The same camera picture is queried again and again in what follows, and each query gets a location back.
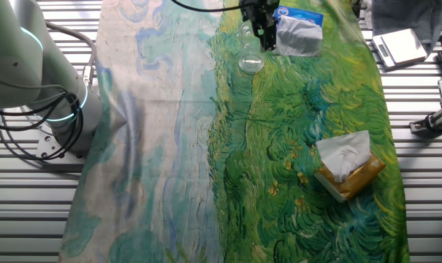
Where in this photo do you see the silver digital scale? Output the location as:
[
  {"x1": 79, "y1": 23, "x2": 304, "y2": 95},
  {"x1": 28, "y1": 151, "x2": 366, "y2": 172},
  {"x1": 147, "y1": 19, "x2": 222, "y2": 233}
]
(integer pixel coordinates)
[{"x1": 372, "y1": 28, "x2": 429, "y2": 69}]

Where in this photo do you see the thick grey robot cable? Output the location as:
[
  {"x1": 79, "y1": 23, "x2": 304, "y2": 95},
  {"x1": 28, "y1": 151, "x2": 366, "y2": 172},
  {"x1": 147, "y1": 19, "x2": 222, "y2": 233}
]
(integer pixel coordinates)
[{"x1": 45, "y1": 20, "x2": 98, "y2": 88}]

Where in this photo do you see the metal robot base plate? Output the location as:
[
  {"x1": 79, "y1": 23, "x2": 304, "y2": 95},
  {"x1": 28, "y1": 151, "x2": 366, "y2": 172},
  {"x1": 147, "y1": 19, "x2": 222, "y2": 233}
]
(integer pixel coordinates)
[{"x1": 36, "y1": 133, "x2": 86, "y2": 161}]

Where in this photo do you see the grey towel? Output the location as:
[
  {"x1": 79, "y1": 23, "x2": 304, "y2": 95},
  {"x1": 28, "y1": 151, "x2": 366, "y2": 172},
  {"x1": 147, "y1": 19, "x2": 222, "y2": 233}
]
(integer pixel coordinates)
[{"x1": 370, "y1": 0, "x2": 442, "y2": 56}]

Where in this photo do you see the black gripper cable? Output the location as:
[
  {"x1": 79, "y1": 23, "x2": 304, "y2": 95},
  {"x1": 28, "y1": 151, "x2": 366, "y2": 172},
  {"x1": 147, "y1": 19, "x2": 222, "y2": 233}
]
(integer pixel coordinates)
[{"x1": 171, "y1": 0, "x2": 243, "y2": 13}]

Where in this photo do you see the brown tissue pack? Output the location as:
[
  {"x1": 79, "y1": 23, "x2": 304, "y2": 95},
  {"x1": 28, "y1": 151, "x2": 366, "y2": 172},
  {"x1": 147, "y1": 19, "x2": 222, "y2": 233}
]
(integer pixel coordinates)
[{"x1": 313, "y1": 130, "x2": 386, "y2": 204}]

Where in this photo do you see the blue tissue pack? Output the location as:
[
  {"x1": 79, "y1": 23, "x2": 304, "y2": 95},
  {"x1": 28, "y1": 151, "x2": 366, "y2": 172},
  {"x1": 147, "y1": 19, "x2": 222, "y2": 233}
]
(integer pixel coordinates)
[{"x1": 273, "y1": 5, "x2": 324, "y2": 58}]

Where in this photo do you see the painted landscape table cloth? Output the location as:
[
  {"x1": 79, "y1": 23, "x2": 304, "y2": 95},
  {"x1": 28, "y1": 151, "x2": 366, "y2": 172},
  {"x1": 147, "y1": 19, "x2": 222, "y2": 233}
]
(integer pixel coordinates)
[{"x1": 58, "y1": 0, "x2": 411, "y2": 263}]

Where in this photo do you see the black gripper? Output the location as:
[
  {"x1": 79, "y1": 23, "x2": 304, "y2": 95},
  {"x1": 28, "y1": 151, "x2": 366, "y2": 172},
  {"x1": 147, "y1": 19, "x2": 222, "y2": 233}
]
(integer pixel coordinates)
[{"x1": 240, "y1": 0, "x2": 280, "y2": 52}]

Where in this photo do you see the black cable bundle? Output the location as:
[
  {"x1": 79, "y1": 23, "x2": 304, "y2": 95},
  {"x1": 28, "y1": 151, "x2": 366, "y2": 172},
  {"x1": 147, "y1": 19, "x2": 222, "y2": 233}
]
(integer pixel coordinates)
[{"x1": 0, "y1": 75, "x2": 85, "y2": 161}]

